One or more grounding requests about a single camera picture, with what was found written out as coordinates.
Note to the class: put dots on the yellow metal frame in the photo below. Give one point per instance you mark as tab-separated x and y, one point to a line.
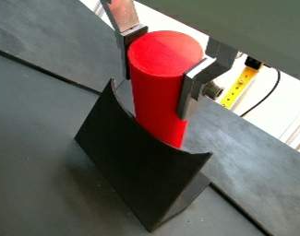
238	87

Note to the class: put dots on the bright red cylinder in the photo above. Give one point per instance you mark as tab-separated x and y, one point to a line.
159	56

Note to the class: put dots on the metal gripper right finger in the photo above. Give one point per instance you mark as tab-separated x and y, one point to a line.
216	63

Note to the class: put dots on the black curved cradle stand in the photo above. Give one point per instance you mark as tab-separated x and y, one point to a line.
155	177

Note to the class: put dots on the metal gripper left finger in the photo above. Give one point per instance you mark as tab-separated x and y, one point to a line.
125	22

